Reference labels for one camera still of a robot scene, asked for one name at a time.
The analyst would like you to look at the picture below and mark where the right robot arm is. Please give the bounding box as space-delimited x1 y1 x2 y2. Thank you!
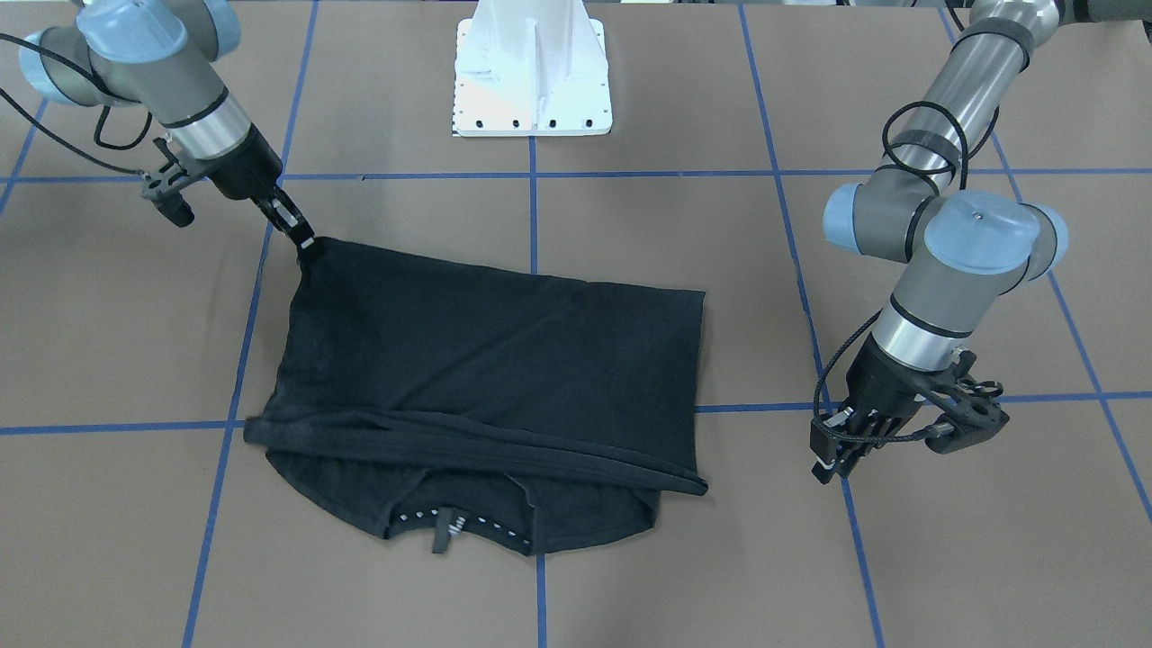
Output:
18 1 314 250

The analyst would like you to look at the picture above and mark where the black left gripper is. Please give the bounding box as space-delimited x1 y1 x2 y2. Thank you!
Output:
810 336 937 484

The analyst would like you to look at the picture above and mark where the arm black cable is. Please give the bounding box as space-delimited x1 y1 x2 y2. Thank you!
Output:
880 99 971 194
0 31 154 176

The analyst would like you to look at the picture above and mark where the black graphic t-shirt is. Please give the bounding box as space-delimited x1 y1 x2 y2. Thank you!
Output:
243 238 708 556

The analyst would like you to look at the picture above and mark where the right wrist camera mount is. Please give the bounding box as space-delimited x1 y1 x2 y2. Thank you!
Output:
139 137 210 227

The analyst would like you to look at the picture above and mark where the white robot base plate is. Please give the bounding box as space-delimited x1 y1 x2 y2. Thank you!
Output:
452 1 614 137

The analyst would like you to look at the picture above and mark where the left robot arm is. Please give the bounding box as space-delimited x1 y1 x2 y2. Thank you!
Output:
810 1 1149 484

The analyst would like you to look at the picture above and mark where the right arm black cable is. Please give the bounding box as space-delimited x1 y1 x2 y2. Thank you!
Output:
0 31 154 176

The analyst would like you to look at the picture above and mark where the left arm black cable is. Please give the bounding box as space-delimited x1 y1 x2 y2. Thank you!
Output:
880 99 971 194

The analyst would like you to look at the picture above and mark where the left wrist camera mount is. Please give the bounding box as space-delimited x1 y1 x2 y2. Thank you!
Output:
922 349 1011 455

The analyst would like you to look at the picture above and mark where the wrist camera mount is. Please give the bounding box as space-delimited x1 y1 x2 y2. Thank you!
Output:
139 137 210 227
922 349 1011 455

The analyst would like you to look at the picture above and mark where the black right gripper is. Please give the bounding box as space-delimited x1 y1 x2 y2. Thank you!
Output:
207 126 314 251

